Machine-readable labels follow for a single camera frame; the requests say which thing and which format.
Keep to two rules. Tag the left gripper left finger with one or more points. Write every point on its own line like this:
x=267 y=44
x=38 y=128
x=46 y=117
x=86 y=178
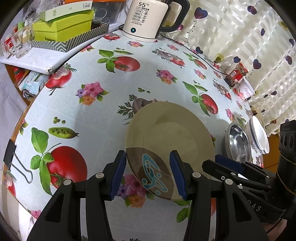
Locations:
x=60 y=219

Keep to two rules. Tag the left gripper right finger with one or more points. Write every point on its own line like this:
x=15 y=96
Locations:
x=235 y=218

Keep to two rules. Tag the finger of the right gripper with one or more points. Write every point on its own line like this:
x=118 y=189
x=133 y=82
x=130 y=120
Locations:
x=225 y=174
x=246 y=169

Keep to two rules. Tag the stainless steel bowl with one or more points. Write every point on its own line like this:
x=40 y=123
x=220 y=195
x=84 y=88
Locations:
x=236 y=145

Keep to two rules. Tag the large white bowl blue stripe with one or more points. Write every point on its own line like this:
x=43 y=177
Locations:
x=257 y=135

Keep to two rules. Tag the beige plate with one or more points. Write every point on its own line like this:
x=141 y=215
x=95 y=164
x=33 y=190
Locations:
x=157 y=129

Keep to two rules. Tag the person's right hand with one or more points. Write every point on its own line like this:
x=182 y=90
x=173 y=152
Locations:
x=276 y=227

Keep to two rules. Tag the pink white yogurt tub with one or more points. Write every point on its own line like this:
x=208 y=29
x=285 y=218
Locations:
x=245 y=90

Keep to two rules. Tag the black binder clip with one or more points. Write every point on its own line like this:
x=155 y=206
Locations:
x=12 y=160

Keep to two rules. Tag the red lid sauce jar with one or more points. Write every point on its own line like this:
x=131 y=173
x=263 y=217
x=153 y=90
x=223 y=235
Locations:
x=236 y=75

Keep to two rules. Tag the fruit print tablecloth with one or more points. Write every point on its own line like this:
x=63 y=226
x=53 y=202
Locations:
x=77 y=123

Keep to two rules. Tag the heart pattern curtain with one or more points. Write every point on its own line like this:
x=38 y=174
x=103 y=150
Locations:
x=253 y=34

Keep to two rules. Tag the white side shelf board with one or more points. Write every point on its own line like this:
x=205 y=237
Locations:
x=43 y=60

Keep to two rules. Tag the white electric kettle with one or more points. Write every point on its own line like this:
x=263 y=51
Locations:
x=145 y=18

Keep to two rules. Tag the striped chevron tray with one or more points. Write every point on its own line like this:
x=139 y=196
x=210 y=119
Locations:
x=71 y=43

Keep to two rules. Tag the clear glass mug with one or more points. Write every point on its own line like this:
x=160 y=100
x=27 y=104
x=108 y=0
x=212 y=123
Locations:
x=21 y=41

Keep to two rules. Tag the lime green box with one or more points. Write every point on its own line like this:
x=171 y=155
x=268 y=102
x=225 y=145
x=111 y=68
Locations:
x=63 y=28

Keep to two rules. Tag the white green flat box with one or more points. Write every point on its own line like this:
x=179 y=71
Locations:
x=65 y=9

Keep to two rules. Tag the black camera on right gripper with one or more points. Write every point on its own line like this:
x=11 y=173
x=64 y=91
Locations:
x=286 y=165

